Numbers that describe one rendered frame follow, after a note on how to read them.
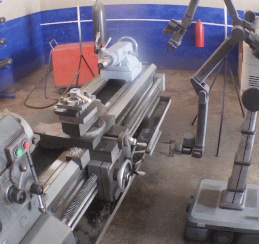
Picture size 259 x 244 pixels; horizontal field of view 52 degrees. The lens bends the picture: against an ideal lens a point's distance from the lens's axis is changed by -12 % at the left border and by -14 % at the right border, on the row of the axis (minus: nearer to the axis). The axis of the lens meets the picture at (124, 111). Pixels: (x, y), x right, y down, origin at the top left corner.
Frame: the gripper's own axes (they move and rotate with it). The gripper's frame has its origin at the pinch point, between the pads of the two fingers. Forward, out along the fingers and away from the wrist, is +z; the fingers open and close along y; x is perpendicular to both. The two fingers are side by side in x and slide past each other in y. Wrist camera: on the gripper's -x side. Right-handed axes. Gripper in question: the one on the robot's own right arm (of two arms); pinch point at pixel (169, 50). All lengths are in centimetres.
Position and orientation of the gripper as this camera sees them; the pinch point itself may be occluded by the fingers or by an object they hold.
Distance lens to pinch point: 200.6
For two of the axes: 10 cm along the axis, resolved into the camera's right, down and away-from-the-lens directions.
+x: 8.3, 5.5, -0.9
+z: -4.2, 7.2, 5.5
